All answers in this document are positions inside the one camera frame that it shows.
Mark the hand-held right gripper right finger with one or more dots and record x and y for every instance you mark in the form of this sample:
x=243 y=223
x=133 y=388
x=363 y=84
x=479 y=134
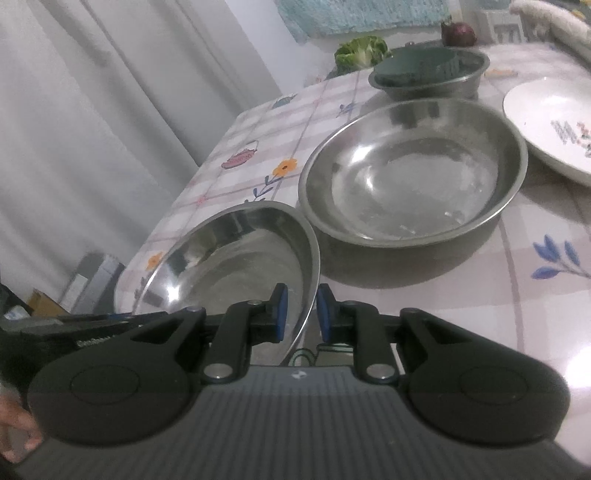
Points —
x=324 y=314

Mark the white water dispenser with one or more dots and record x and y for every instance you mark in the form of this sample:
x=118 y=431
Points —
x=501 y=25

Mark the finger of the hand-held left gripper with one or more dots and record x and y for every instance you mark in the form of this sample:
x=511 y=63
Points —
x=115 y=317

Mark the large steel basin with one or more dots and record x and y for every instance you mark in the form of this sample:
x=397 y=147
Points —
x=411 y=184

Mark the dark green ceramic bowl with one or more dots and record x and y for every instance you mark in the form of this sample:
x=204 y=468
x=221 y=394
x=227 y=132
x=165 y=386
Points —
x=406 y=69

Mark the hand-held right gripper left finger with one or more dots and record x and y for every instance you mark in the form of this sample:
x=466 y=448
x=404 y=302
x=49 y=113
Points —
x=279 y=314

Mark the cardboard box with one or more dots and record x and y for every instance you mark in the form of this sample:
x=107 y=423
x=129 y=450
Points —
x=44 y=304

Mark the white printed ceramic plate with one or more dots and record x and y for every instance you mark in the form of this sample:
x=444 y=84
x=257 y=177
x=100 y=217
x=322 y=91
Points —
x=545 y=110

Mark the white curtain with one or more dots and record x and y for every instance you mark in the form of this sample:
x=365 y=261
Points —
x=92 y=138

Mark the red onion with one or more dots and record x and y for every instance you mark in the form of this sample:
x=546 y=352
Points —
x=458 y=33

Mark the blue floral wall cloth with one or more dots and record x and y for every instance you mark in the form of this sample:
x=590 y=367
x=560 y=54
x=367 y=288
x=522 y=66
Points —
x=351 y=16

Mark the grey box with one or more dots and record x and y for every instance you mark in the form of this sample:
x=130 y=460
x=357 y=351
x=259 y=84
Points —
x=92 y=281

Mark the small steel plate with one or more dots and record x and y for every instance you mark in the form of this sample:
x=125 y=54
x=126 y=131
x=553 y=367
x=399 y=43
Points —
x=231 y=258

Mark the person's left hand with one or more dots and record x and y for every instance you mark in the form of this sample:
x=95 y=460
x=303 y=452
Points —
x=18 y=422

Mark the green lettuce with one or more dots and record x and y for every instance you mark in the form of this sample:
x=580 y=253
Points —
x=360 y=50

